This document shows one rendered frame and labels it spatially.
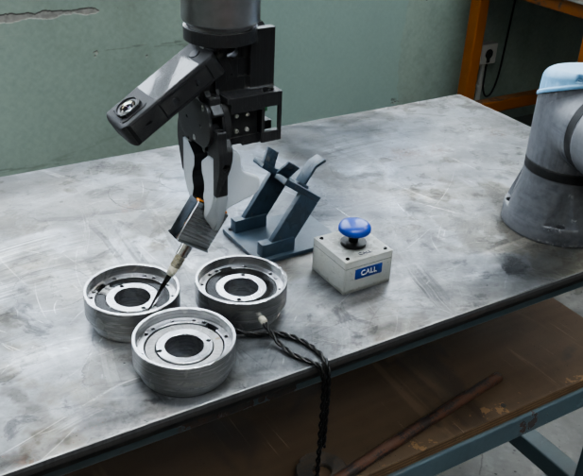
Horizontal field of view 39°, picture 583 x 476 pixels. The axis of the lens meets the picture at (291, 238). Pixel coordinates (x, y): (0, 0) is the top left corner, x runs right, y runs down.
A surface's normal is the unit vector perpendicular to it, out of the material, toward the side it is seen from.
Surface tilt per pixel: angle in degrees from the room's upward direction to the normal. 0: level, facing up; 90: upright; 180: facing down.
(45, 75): 90
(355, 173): 0
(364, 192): 0
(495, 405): 0
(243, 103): 90
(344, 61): 90
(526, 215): 73
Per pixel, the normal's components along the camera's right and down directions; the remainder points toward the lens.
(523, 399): 0.04, -0.87
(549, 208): -0.44, 0.13
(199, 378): 0.40, 0.47
